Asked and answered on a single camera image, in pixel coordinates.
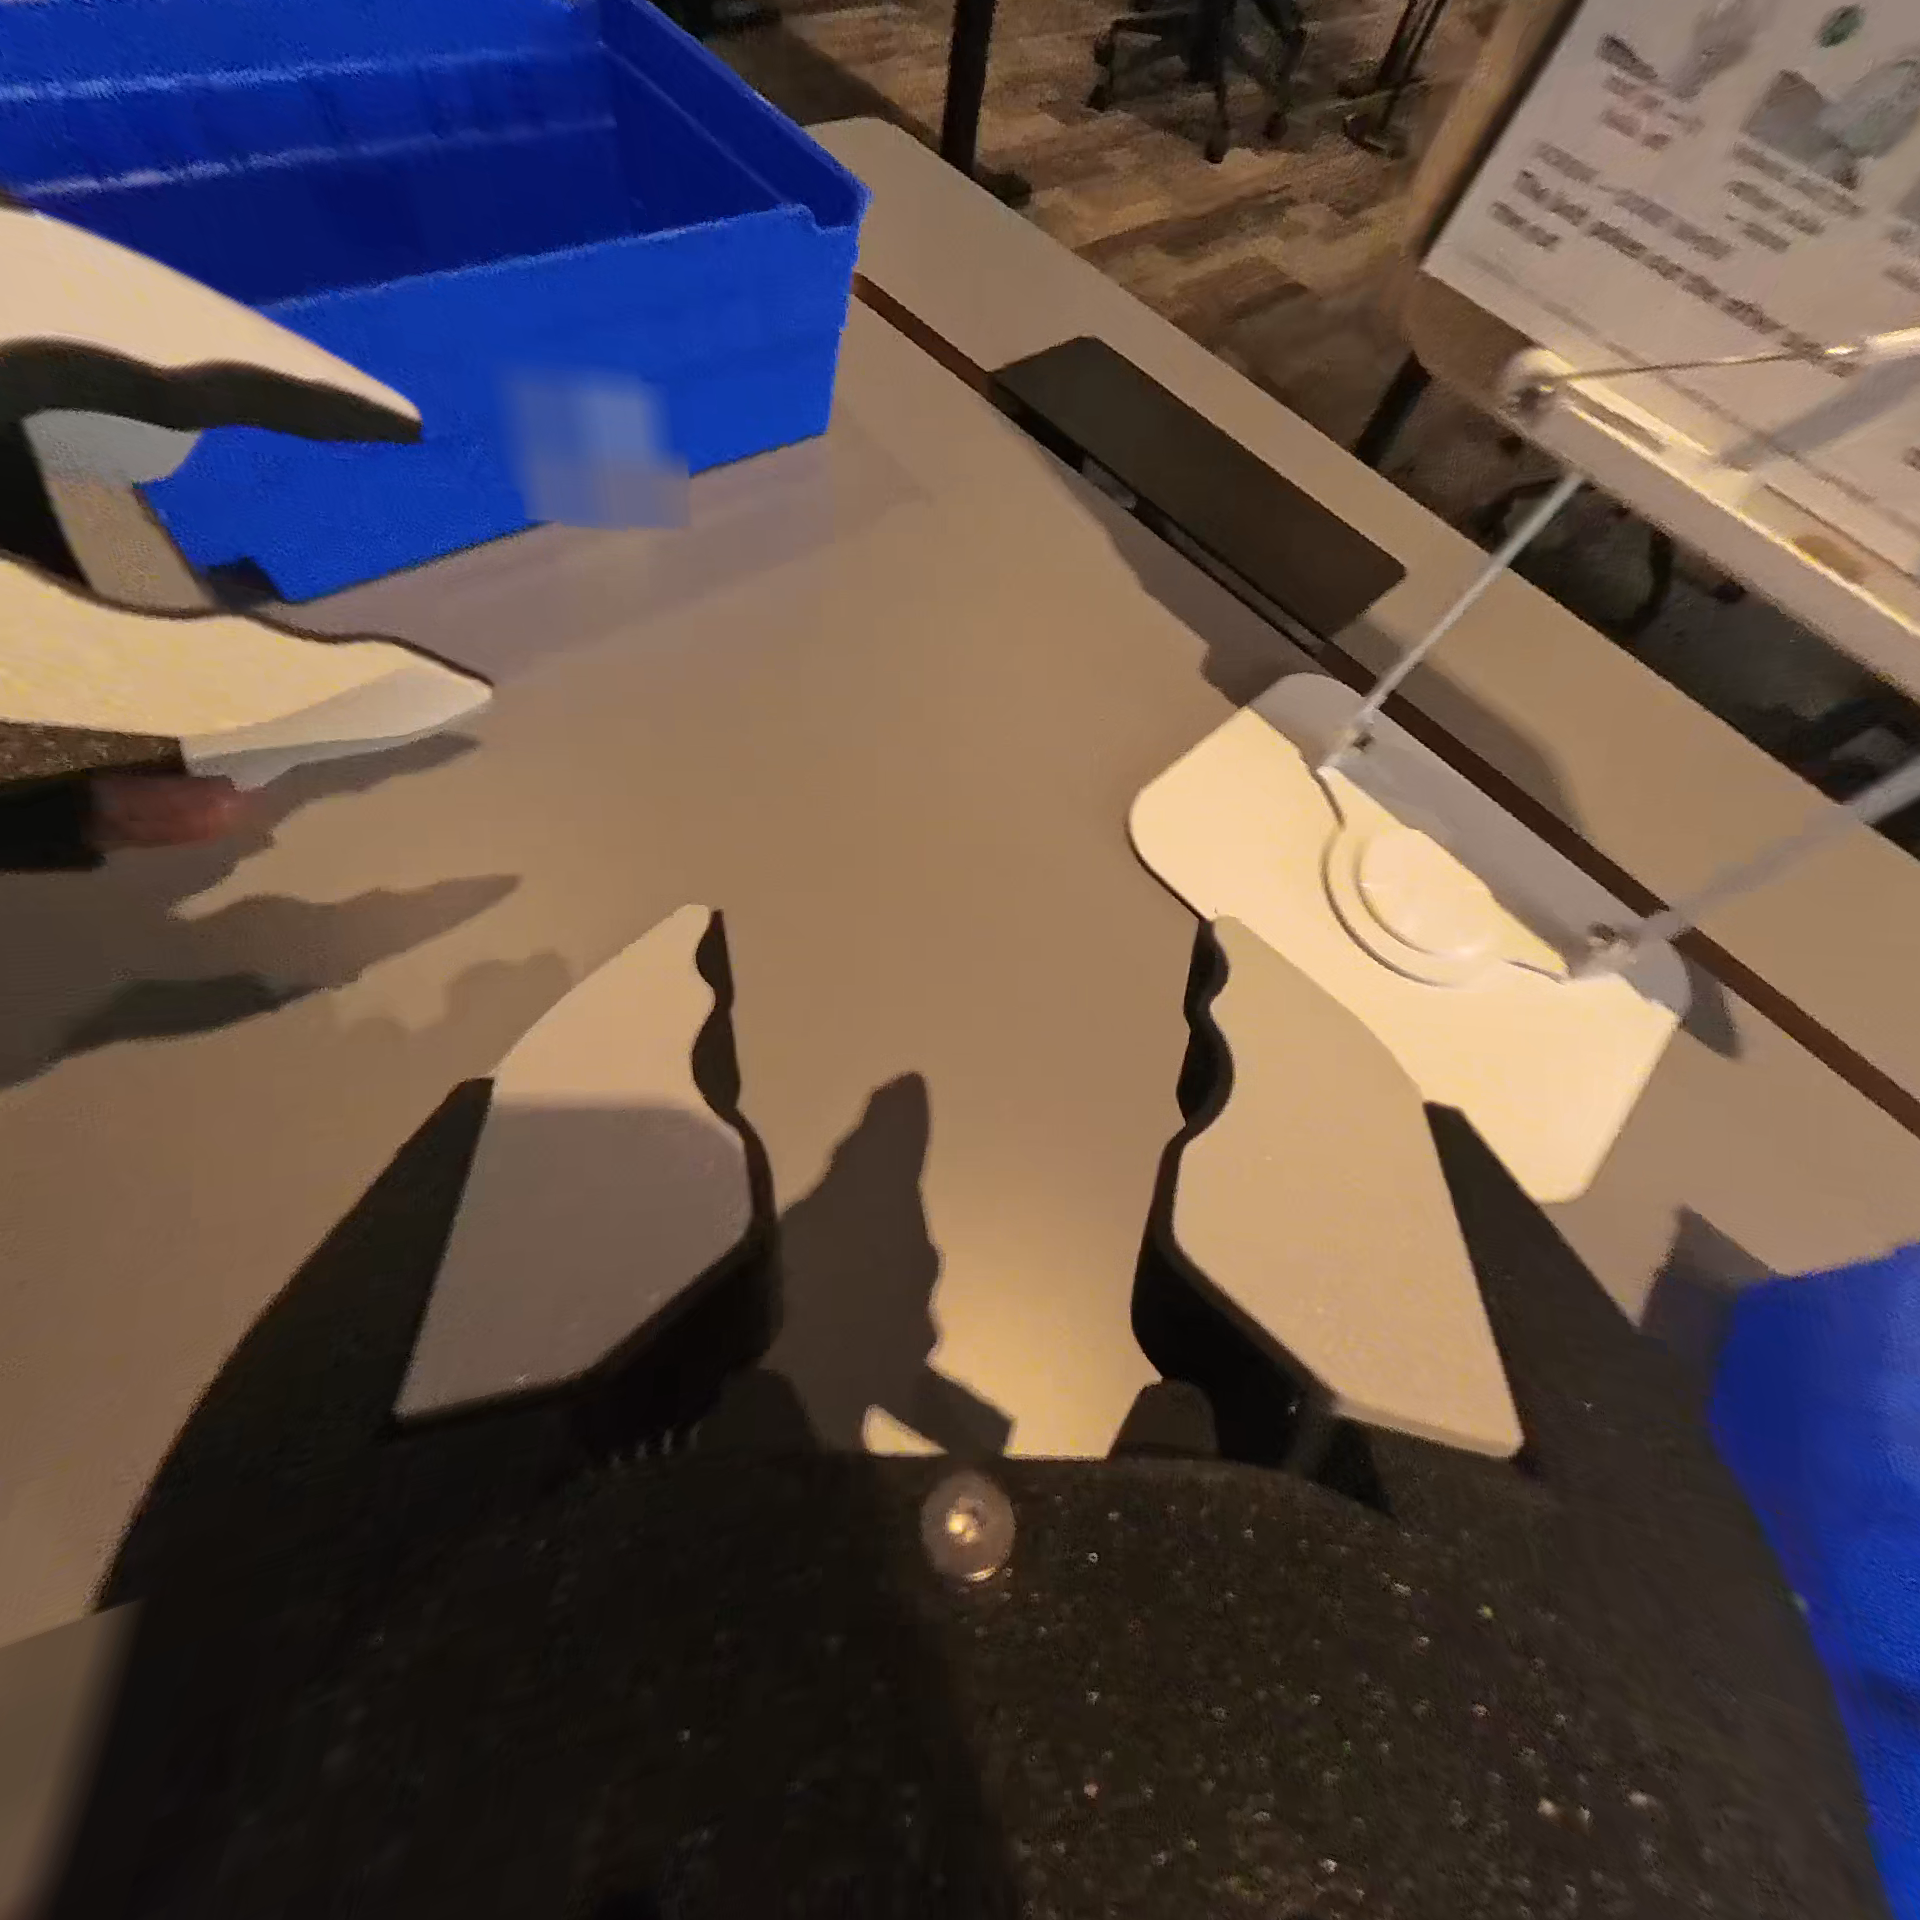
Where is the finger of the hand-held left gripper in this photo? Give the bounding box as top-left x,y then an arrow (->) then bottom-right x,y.
0,556 -> 496,794
0,201 -> 424,449

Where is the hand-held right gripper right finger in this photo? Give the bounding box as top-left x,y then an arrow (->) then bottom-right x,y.
1130,915 -> 1526,1460

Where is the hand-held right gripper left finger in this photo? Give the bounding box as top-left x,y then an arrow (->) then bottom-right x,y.
392,904 -> 781,1424

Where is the blue plastic bin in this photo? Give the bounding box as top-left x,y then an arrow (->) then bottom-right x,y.
0,0 -> 873,607
1708,1242 -> 1920,1912

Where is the person's left forearm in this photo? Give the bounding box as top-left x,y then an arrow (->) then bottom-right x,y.
0,780 -> 106,876

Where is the person's left hand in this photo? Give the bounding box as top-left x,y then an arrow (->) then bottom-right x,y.
88,780 -> 260,853

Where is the wooden document stand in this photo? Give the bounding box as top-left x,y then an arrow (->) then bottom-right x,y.
1126,0 -> 1920,1205

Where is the black office chair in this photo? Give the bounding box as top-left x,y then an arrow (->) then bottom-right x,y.
1087,0 -> 1309,162

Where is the printed instruction sheet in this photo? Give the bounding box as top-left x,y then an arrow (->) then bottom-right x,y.
1422,0 -> 1920,507

